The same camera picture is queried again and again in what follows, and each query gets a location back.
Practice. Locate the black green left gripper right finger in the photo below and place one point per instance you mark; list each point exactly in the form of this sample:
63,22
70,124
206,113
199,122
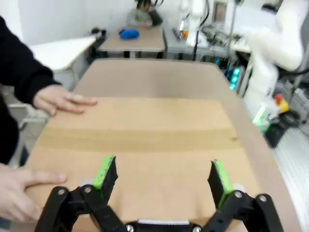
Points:
219,183

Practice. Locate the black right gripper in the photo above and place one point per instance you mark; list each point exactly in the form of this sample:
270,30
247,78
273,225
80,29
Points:
277,133

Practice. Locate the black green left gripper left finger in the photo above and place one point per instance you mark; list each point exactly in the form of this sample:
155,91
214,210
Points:
106,178

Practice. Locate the brown cardboard box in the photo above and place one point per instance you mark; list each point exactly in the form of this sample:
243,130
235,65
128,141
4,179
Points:
144,125

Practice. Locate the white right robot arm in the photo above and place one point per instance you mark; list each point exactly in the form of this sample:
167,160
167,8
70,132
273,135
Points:
277,43

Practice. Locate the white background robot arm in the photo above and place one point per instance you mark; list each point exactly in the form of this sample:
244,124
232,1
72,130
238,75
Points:
195,21

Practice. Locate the person left forearm black sleeve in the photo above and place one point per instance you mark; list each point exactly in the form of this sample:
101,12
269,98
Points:
24,67

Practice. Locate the person right hand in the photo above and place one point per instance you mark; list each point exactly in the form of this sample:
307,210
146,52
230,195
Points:
19,191

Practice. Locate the person left hand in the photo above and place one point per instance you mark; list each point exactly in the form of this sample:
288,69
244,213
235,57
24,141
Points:
58,100

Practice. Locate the yellow red emergency stop button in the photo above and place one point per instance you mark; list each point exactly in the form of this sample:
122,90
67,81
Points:
281,102

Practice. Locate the control unit with cyan lights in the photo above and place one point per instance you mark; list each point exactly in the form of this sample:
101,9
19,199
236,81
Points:
234,77

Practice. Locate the grey cluttered workbench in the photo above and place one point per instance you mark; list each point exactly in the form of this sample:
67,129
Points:
205,46

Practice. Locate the person torso in black sweater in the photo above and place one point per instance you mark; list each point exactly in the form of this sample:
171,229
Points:
6,135

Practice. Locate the white side table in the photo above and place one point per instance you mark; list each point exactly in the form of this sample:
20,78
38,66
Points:
62,52

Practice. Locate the brown top desk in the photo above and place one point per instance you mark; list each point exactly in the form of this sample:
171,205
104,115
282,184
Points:
132,43

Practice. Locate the blue cloth bundle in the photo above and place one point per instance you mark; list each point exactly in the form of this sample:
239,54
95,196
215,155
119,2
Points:
130,33

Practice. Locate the seated person in grey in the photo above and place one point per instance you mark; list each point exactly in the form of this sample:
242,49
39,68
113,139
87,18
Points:
144,17

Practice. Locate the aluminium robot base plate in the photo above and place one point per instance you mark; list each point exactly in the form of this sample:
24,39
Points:
297,159

